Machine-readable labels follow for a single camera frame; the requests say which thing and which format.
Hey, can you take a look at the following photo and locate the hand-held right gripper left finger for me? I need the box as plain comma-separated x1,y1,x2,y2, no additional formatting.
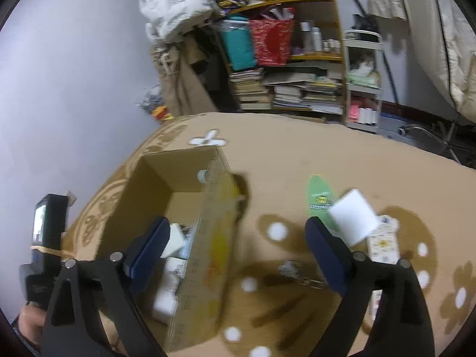
40,217,170,357

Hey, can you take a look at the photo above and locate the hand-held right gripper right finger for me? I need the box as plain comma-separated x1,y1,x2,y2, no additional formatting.
305,217,436,357

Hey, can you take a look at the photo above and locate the white square charger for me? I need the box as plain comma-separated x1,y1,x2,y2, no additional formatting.
161,223,187,259

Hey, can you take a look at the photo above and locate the printed cardboard box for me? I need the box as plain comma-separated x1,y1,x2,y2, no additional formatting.
95,145,250,354

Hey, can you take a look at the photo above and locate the person's left hand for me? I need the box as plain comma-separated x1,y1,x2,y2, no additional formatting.
18,303,47,346

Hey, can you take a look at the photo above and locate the small white box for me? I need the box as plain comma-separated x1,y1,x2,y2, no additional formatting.
152,290,179,322
164,256,188,291

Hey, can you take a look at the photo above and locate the white power adapter block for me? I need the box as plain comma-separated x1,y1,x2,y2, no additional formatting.
327,188,381,248

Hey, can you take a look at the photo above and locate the green paddle-shaped card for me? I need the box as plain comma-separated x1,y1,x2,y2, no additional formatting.
306,174,341,231

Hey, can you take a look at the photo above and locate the pink and white packet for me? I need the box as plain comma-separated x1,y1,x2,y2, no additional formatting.
368,289,383,320

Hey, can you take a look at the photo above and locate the beige floral rug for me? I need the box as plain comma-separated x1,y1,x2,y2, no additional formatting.
61,112,476,357

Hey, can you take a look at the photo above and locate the colourful litter pile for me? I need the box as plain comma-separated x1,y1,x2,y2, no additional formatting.
139,85,173,121

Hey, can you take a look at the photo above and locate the metal chair base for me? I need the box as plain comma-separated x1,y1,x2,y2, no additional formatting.
399,123,464,164

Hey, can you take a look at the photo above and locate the pile of books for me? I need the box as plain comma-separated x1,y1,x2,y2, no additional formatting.
228,66,345,116

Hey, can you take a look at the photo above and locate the green tissue pack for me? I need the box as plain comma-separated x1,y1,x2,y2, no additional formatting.
349,73,381,88

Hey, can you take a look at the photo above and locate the wooden bookshelf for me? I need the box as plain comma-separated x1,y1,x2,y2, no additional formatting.
208,0,348,123

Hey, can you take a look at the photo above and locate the white rolling cart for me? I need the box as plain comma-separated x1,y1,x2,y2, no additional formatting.
342,29,384,134

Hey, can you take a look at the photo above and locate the red patterned bag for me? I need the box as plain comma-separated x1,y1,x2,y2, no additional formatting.
249,18,296,67

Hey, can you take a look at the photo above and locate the teal bag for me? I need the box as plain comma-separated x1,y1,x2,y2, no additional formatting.
217,17,257,71

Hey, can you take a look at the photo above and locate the beige curtain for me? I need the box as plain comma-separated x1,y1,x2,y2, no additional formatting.
362,0,476,116

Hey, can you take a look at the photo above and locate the white puffer jacket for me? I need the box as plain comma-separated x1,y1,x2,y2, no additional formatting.
136,0,220,43

